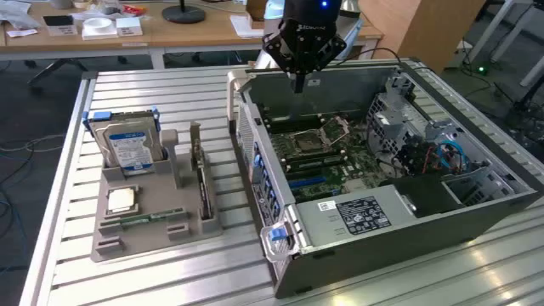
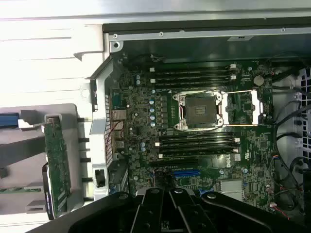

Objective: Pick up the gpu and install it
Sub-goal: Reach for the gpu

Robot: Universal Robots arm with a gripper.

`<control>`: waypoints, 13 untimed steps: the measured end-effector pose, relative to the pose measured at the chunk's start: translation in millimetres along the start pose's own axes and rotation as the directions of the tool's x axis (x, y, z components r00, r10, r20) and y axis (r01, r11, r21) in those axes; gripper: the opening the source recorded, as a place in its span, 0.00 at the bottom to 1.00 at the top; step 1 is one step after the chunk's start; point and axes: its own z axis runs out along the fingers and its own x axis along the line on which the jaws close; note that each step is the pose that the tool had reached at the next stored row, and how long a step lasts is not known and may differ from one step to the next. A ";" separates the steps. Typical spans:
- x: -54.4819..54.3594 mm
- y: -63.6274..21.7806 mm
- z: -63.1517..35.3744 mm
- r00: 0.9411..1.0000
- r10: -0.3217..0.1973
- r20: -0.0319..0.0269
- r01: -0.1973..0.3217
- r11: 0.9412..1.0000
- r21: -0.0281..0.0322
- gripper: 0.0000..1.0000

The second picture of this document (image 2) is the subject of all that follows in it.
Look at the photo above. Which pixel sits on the green Dell motherboard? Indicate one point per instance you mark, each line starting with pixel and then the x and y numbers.
pixel 136 102

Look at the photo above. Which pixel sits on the grey open PC case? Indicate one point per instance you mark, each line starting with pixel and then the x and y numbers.
pixel 194 49

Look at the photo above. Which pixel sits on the grey plastic parts rack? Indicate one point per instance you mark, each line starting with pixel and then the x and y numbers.
pixel 12 148

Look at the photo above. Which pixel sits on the silver rear port block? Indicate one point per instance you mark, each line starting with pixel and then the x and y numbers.
pixel 118 116

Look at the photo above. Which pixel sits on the blue expansion slot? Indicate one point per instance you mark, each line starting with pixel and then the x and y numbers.
pixel 187 173

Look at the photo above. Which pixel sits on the silver socket cover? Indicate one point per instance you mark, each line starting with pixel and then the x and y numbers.
pixel 254 106

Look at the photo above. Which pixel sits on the silver chipset heatsink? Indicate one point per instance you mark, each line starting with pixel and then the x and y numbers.
pixel 230 189

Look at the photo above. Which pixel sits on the CPU socket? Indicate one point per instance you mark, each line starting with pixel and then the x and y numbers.
pixel 200 109

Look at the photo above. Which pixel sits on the RAM slot white latches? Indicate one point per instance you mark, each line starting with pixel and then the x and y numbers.
pixel 192 68
pixel 198 153
pixel 192 79
pixel 196 141

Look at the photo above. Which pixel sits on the hard disk in blue caddy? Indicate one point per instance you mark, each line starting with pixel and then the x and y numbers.
pixel 8 121

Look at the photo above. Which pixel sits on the silver coin battery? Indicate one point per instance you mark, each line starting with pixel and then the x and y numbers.
pixel 259 80

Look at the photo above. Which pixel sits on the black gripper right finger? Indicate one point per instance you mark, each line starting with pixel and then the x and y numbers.
pixel 189 216

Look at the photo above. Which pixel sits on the long black expansion slot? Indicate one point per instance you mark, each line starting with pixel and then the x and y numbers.
pixel 173 163

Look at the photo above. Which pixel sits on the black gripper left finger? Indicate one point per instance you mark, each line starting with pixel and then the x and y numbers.
pixel 150 213

